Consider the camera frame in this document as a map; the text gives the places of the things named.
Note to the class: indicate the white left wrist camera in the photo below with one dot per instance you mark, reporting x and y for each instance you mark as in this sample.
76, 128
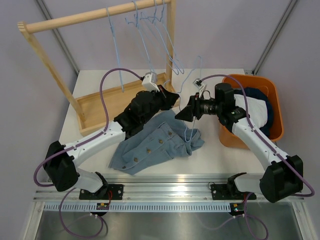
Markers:
149, 82

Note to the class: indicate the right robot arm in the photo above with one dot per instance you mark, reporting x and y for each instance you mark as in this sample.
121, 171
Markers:
282, 173

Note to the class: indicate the white shirt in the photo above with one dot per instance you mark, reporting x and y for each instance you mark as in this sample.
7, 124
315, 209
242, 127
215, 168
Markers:
257, 109

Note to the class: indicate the dark blue denim garment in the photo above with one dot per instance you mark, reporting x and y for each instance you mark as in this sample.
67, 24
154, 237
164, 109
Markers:
258, 94

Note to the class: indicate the orange plastic basket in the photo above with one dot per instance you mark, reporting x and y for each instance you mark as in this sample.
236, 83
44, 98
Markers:
266, 86

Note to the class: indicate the light blue jacket hanger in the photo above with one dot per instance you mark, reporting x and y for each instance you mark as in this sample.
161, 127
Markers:
191, 97

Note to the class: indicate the light blue grey-skirt hanger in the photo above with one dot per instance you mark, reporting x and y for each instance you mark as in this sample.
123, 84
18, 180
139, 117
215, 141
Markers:
165, 14

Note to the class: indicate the light blue shirt hanger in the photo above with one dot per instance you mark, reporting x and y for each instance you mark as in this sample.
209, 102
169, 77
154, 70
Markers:
116, 48

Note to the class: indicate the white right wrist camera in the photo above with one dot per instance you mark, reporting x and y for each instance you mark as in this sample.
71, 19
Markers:
200, 86

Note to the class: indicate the wooden clothes rack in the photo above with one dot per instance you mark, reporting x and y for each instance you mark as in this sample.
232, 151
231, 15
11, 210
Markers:
85, 113

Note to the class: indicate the light blue skirt hanger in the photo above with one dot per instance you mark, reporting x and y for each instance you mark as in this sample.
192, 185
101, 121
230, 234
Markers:
153, 35

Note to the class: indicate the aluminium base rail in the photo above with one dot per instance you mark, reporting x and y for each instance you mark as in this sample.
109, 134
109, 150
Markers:
171, 194

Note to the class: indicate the aluminium corner post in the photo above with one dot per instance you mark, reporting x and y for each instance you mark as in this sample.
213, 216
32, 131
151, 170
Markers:
275, 35
44, 10

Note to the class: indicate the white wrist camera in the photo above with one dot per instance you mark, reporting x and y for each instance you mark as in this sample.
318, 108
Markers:
200, 86
149, 82

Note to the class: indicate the left aluminium corner post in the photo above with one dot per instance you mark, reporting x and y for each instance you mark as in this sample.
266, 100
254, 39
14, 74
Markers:
44, 10

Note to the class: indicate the light denim jacket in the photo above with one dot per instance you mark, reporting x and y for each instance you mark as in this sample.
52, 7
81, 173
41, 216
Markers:
162, 139

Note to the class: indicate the light blue dark-denim hanger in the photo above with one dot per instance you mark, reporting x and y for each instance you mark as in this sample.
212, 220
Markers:
138, 37

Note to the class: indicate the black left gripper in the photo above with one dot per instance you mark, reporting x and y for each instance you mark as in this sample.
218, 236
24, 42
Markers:
169, 99

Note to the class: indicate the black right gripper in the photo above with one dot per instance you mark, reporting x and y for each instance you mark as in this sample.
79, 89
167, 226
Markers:
194, 109

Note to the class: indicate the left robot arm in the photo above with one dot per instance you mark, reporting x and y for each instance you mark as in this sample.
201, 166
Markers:
63, 162

